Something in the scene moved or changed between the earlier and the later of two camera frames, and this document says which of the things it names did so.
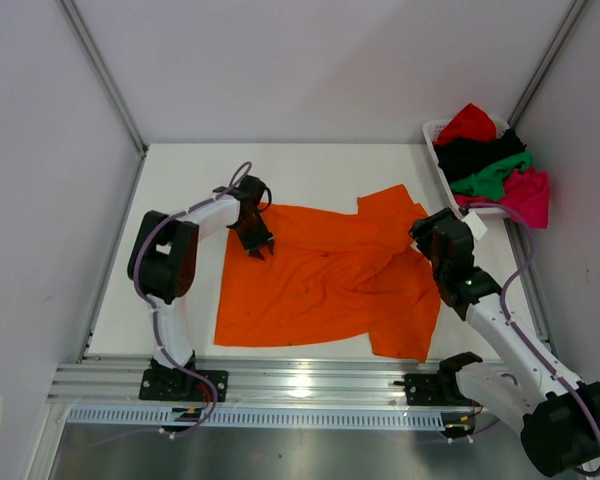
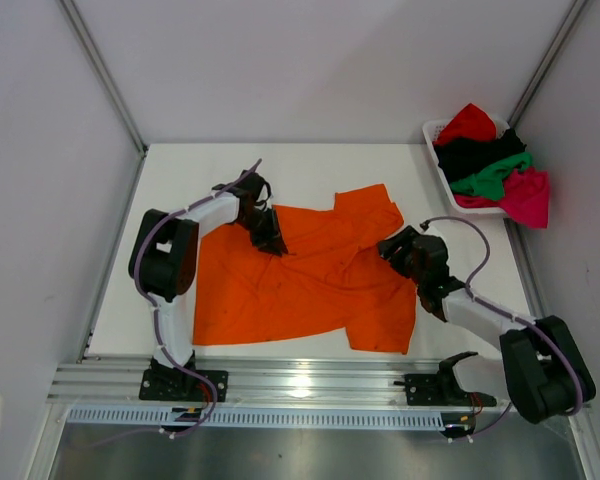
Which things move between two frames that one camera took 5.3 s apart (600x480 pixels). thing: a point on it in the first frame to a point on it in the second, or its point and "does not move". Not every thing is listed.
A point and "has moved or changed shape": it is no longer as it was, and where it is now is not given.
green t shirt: [490, 184] does not move
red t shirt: [471, 120] does not move
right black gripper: [425, 230] to [400, 248]
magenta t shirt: [527, 192] does not move
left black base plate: [171, 385] does not move
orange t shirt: [332, 276] has moved or changed shape
